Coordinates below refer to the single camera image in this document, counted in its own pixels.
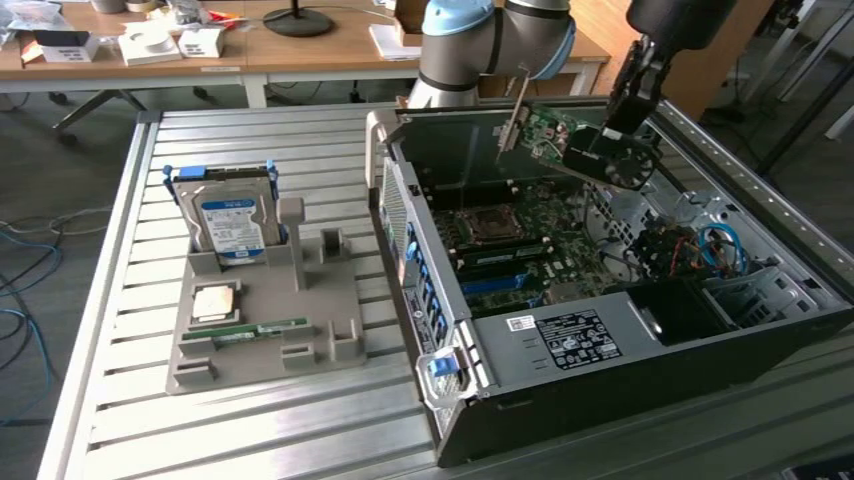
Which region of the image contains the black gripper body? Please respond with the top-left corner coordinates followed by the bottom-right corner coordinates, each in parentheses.
top-left (625, 0), bottom-right (739, 51)

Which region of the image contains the Nvidia graphics card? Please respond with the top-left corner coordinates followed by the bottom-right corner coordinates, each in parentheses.
top-left (495, 64), bottom-right (663, 192)

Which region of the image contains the wooden cabinet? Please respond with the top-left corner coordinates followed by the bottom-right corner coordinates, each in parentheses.
top-left (572, 0), bottom-right (779, 121)

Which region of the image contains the green motherboard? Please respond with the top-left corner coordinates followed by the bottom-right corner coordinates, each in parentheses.
top-left (425, 179), bottom-right (641, 321)

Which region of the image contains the metal CPU socket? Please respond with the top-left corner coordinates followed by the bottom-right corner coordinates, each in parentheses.
top-left (456, 207), bottom-right (525, 246)

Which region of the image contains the green RAM stick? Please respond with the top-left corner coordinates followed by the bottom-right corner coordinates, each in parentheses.
top-left (456, 243), bottom-right (543, 269)
top-left (180, 319), bottom-right (312, 346)

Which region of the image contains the white paper stack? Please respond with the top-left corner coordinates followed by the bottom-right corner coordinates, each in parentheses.
top-left (368, 23), bottom-right (423, 62)

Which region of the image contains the long expansion slot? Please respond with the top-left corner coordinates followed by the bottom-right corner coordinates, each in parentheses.
top-left (463, 276), bottom-right (535, 297)

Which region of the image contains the black fan shroud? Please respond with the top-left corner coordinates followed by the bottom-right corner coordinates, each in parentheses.
top-left (625, 279), bottom-right (742, 347)

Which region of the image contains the metal disk bay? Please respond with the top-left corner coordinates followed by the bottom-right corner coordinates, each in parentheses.
top-left (699, 267), bottom-right (826, 331)

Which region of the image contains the wooden desk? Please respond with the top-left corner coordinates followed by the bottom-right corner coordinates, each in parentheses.
top-left (0, 0), bottom-right (612, 109)

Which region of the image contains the grey power supply unit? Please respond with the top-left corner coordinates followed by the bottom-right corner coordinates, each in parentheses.
top-left (459, 292), bottom-right (665, 396)

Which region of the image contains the black round lamp base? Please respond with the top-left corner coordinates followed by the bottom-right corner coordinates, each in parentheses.
top-left (261, 0), bottom-right (335, 39)

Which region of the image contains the open black PC case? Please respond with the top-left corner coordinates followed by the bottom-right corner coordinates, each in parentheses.
top-left (364, 92), bottom-right (854, 469)

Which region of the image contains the white labelled box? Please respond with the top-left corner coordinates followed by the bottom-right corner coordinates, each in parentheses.
top-left (177, 28), bottom-right (225, 59)

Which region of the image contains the hard disk in blue carrier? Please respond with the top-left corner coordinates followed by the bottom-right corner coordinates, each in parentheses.
top-left (161, 160), bottom-right (280, 266)

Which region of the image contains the grey printed parts rack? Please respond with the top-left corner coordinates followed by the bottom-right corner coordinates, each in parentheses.
top-left (164, 197), bottom-right (368, 396)

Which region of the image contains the white box with tape roll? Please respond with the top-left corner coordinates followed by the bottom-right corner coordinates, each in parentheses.
top-left (117, 22), bottom-right (182, 67)

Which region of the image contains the CPU chip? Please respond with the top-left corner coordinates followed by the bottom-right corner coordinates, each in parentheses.
top-left (190, 286), bottom-right (238, 321)

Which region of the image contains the white box with black lid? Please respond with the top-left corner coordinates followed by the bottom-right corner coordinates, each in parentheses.
top-left (32, 29), bottom-right (101, 64)

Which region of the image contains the clear plastic bag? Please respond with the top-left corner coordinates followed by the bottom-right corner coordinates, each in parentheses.
top-left (0, 0), bottom-right (74, 34)

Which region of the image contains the blue data wire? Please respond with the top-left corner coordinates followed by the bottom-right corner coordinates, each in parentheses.
top-left (692, 223), bottom-right (750, 276)

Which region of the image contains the red wire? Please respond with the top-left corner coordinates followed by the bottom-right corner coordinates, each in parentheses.
top-left (672, 234), bottom-right (701, 279)

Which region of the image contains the white floor cable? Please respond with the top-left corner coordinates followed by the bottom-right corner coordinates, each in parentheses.
top-left (0, 207), bottom-right (114, 239)

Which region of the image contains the blue floor cable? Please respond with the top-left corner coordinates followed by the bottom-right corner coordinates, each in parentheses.
top-left (0, 219), bottom-right (65, 426)

